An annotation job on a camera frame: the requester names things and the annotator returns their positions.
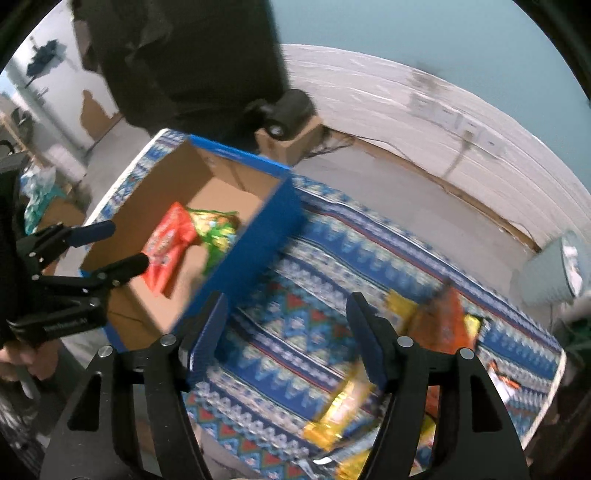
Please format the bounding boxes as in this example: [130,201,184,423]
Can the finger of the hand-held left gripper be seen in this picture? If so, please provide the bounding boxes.
[32,253,150,315]
[16,220,116,278]

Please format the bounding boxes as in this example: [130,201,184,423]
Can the white plastic bundle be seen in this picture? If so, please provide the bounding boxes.
[48,145,89,184]

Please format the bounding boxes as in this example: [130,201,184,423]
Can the yellow snack packet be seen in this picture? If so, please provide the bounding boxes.
[335,450,373,480]
[462,311,484,350]
[413,413,437,467]

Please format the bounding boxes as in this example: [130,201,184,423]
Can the green snack packet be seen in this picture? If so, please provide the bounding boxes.
[185,207,241,278]

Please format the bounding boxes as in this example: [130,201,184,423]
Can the white wall sockets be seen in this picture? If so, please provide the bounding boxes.
[410,92,506,155]

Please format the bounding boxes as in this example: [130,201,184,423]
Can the teal plastic bags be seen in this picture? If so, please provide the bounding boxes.
[21,166,66,234]

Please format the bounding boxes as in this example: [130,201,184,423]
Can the red snack packet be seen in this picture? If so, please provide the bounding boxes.
[141,202,200,296]

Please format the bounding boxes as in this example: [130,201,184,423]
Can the pale waste bin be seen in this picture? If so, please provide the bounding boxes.
[517,231,590,308]

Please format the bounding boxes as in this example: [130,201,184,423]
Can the small cardboard box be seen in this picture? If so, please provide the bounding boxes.
[255,115,324,168]

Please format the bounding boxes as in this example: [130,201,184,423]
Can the black cable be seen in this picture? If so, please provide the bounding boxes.
[313,130,357,158]

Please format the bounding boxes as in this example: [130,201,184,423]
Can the grey socket cable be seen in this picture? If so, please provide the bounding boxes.
[444,133,468,180]

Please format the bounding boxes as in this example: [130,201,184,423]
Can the blue cardboard box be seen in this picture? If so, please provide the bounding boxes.
[79,134,306,355]

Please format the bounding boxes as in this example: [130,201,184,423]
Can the brown cardboard box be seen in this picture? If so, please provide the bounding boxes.
[37,198,87,278]

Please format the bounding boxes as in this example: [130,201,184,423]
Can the black camera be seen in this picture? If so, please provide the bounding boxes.
[245,89,315,139]

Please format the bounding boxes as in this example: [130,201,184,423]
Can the orange snack packet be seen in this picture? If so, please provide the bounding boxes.
[409,284,478,357]

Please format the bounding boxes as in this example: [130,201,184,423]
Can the wooden rack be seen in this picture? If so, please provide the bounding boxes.
[0,108,36,154]

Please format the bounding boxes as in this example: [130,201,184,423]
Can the person's left hand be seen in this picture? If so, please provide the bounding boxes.
[0,342,62,385]

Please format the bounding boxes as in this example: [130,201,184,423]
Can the patterned blue blanket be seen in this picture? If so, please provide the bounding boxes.
[83,128,568,480]

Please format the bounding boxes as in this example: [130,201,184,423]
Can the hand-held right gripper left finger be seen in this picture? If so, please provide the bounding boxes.
[41,291,230,480]

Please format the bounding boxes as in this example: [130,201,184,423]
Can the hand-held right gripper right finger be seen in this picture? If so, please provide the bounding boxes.
[345,291,533,480]

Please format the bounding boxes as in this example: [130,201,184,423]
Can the black umbrella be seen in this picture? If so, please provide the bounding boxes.
[25,39,59,77]

